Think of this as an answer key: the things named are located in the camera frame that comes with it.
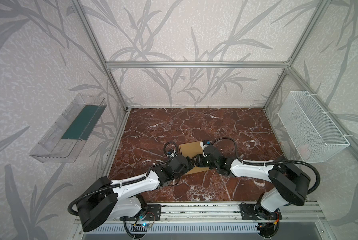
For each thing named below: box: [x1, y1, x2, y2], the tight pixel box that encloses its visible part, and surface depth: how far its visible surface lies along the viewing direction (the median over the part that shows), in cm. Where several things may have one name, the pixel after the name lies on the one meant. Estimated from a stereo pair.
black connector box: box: [255, 222, 275, 237], surface depth 72 cm
